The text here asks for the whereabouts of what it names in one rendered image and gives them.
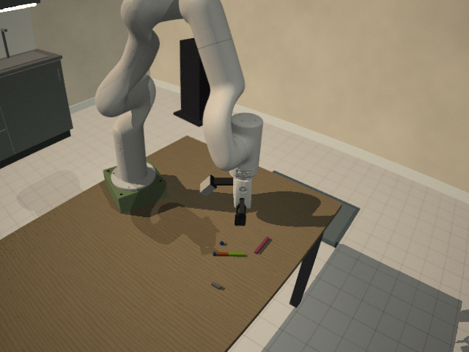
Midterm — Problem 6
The pink rod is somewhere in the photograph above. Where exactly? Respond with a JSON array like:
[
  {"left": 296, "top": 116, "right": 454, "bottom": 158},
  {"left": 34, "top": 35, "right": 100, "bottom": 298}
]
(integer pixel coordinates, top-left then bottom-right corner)
[{"left": 254, "top": 237, "right": 269, "bottom": 254}]

